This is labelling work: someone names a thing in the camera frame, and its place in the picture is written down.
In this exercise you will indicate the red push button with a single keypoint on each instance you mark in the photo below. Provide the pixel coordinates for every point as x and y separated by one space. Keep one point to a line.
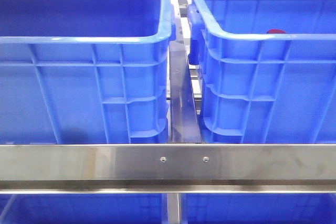
276 31

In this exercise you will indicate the blue bin with mixed buttons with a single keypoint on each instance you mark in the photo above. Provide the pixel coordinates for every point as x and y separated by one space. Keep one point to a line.
85 71

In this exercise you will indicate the blue bin at right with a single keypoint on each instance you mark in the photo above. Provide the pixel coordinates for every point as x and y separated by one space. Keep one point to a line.
260 88

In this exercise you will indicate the lower right blue bin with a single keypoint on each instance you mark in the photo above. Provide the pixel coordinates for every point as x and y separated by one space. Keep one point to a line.
258 208

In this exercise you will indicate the lower left blue bin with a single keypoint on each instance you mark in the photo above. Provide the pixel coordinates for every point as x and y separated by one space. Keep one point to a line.
86 208

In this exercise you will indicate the steel divider rail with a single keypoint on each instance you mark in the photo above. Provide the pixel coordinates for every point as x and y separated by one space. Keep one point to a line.
184 124

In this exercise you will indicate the stainless steel front rail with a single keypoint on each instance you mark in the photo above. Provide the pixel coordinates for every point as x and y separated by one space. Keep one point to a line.
167 168

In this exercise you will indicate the steel vertical post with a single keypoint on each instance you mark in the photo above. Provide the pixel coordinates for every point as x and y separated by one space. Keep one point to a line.
173 208

